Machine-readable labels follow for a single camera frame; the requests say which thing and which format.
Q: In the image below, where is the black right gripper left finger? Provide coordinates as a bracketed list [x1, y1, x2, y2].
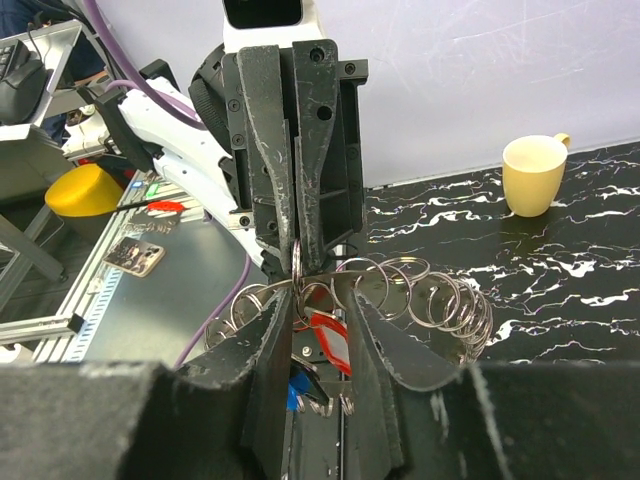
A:
[176, 288, 293, 479]

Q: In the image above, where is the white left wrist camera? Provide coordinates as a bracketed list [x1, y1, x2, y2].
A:
[223, 0, 326, 53]

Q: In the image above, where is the yellow round stool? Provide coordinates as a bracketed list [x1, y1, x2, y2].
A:
[44, 164, 124, 218]

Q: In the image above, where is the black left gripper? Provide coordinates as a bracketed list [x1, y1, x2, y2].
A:
[222, 39, 369, 274]

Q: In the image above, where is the red plastic key tag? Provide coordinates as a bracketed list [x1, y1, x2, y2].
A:
[303, 307, 352, 376]

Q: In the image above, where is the smartphone with patterned case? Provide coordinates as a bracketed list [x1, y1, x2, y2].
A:
[103, 237, 166, 278]

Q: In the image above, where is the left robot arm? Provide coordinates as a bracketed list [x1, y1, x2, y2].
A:
[95, 39, 369, 276]

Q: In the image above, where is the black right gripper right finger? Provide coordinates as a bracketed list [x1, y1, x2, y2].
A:
[347, 290, 458, 479]

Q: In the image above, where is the yellow mug on table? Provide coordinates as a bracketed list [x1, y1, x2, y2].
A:
[502, 133, 571, 218]

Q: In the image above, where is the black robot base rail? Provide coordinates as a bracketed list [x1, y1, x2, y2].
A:
[287, 324, 361, 480]

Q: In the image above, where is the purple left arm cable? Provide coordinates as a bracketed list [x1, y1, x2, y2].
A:
[82, 0, 254, 369]

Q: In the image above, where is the blue plastic key tag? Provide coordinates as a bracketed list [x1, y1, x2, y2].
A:
[286, 362, 330, 411]

